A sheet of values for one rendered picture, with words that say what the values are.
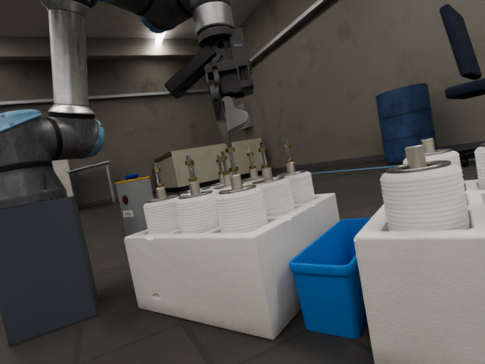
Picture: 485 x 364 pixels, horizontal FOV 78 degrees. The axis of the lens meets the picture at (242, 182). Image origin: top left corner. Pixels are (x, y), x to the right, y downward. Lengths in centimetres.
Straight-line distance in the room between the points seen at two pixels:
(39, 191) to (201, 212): 41
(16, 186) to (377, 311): 78
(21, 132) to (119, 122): 689
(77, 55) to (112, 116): 681
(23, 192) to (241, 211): 53
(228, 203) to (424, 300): 33
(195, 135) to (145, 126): 125
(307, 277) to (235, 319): 16
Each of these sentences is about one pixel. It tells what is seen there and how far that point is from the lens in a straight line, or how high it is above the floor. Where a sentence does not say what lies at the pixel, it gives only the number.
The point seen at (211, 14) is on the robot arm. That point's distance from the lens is 62.
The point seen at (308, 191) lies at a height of 20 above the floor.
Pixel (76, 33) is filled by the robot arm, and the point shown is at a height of 72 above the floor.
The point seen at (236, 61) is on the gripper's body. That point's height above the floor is 48.
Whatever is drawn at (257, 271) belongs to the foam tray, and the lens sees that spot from 52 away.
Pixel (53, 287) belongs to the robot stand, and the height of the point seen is 10.
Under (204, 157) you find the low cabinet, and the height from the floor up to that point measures 57.
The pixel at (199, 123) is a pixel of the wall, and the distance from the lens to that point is 814.
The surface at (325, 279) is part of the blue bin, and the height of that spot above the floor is 10.
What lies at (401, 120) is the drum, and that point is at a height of 44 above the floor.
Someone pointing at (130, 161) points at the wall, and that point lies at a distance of 763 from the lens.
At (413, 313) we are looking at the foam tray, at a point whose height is 8.
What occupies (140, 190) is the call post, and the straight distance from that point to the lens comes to 90.
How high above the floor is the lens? 30
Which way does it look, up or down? 3 degrees down
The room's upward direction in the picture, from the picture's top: 11 degrees counter-clockwise
